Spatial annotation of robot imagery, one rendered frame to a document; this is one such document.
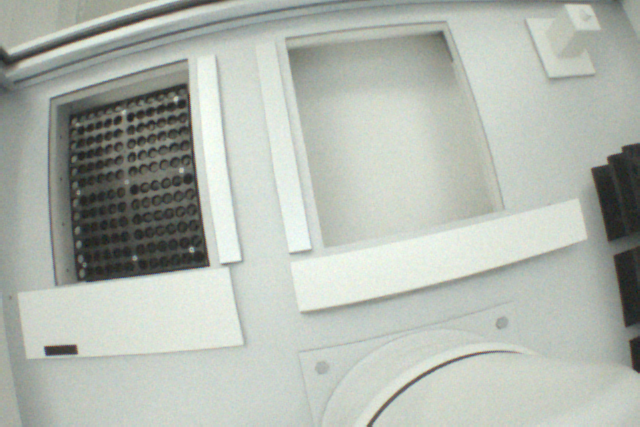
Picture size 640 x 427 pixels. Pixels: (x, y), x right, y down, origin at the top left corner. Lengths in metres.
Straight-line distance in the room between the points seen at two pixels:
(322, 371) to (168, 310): 0.16
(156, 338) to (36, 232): 0.20
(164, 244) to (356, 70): 0.34
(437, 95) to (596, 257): 0.32
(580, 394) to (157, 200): 0.54
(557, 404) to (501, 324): 0.33
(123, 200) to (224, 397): 0.26
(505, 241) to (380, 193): 0.21
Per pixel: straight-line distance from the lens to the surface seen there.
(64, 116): 0.76
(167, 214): 0.65
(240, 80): 0.60
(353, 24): 0.63
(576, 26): 0.63
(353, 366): 0.51
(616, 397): 0.23
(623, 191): 0.61
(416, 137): 0.71
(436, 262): 0.51
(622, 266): 0.65
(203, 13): 0.60
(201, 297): 0.53
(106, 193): 0.65
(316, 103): 0.71
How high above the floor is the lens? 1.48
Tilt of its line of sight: 75 degrees down
